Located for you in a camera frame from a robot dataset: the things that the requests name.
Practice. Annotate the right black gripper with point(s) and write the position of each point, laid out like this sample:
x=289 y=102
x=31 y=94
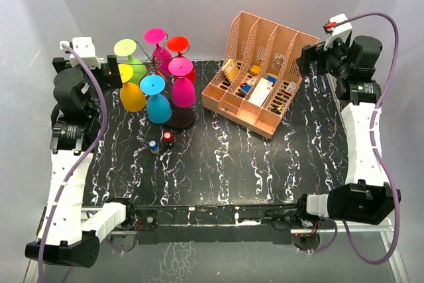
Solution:
x=309 y=54

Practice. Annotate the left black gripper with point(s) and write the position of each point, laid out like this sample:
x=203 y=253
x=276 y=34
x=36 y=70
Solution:
x=111 y=80

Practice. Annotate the orange wine glass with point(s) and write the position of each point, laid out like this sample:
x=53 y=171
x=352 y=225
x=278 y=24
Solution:
x=131 y=96

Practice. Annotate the green wine glass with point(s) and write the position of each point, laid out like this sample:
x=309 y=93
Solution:
x=126 y=48

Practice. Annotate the magenta wine glass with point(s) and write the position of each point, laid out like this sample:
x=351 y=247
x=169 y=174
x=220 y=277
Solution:
x=162 y=57
x=183 y=91

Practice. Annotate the blue wine glass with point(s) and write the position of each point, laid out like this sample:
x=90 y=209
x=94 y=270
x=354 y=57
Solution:
x=157 y=105

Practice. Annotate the red wine glass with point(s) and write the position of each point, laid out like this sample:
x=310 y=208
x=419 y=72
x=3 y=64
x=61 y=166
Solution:
x=180 y=45

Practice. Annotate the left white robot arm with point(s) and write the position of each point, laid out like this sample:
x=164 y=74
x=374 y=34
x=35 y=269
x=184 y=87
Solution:
x=66 y=170

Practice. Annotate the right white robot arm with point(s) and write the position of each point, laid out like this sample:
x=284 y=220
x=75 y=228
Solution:
x=366 y=197

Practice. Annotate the metal wine glass rack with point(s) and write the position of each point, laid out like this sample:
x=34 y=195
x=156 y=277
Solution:
x=182 y=118

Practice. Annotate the pink desk file organizer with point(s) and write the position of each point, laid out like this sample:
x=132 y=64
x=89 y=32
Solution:
x=264 y=53

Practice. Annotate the orange sponge block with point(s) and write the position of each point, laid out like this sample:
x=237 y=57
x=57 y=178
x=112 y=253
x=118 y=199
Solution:
x=254 y=70

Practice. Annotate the white card box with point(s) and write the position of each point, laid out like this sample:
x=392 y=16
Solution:
x=261 y=92

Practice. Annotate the blue eraser block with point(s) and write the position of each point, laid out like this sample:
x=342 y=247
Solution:
x=244 y=89

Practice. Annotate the red capped small bottle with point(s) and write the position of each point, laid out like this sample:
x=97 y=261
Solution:
x=169 y=139

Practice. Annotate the blue capped small bottle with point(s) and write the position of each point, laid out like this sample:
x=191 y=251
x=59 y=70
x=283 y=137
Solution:
x=154 y=147

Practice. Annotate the yellow spiral notebook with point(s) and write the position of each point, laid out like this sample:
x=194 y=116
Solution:
x=230 y=70

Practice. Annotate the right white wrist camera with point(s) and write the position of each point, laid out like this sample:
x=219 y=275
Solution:
x=341 y=32

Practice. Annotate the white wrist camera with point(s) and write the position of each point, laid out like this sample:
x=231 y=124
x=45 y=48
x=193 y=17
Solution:
x=341 y=32
x=84 y=48

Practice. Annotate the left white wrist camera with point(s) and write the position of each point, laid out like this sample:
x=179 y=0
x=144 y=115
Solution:
x=84 y=48

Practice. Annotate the aluminium frame rail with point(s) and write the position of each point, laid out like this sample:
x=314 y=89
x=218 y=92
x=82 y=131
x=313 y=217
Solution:
x=278 y=225

